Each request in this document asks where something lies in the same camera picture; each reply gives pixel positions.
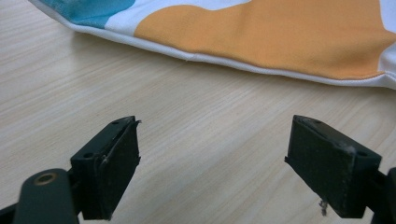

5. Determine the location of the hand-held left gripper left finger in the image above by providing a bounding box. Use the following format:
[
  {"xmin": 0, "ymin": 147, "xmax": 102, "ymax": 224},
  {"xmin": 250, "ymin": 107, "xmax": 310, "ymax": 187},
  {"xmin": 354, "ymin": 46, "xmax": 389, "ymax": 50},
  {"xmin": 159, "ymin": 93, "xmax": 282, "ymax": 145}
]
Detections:
[{"xmin": 70, "ymin": 115, "xmax": 142, "ymax": 221}]

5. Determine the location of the white tote bag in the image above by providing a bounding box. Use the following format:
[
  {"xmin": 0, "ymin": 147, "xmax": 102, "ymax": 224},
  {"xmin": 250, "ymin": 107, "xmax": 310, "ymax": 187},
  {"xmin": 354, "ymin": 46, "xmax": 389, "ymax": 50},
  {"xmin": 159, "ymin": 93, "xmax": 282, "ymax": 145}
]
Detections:
[{"xmin": 29, "ymin": 0, "xmax": 396, "ymax": 91}]

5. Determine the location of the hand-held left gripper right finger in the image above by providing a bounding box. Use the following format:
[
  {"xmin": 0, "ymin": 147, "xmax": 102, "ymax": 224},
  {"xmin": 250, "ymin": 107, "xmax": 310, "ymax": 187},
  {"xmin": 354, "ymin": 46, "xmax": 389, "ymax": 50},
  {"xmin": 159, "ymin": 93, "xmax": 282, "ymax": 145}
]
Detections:
[{"xmin": 284, "ymin": 114, "xmax": 383, "ymax": 219}]

